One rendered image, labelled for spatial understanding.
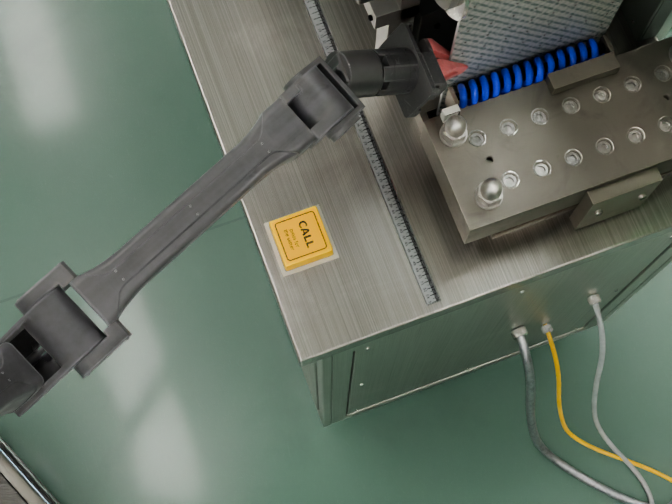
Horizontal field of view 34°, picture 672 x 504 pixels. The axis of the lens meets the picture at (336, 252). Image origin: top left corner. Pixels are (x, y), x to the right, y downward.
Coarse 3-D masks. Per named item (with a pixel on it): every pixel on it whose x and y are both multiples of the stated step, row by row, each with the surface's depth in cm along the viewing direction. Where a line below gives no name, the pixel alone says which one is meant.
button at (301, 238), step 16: (272, 224) 149; (288, 224) 149; (304, 224) 149; (320, 224) 149; (288, 240) 148; (304, 240) 148; (320, 240) 148; (288, 256) 148; (304, 256) 148; (320, 256) 149
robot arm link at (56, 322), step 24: (48, 312) 114; (72, 312) 115; (24, 336) 120; (48, 336) 114; (72, 336) 114; (96, 336) 116; (0, 360) 113; (24, 360) 115; (48, 360) 120; (72, 360) 115; (0, 384) 110; (24, 384) 113; (48, 384) 116; (0, 408) 109; (24, 408) 118
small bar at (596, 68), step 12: (588, 60) 143; (600, 60) 143; (612, 60) 143; (552, 72) 142; (564, 72) 142; (576, 72) 142; (588, 72) 142; (600, 72) 142; (612, 72) 143; (552, 84) 142; (564, 84) 142; (576, 84) 143
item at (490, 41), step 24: (528, 0) 128; (552, 0) 130; (576, 0) 133; (600, 0) 135; (480, 24) 129; (504, 24) 132; (528, 24) 134; (552, 24) 137; (576, 24) 140; (600, 24) 143; (456, 48) 133; (480, 48) 136; (504, 48) 139; (528, 48) 142; (552, 48) 145; (480, 72) 143
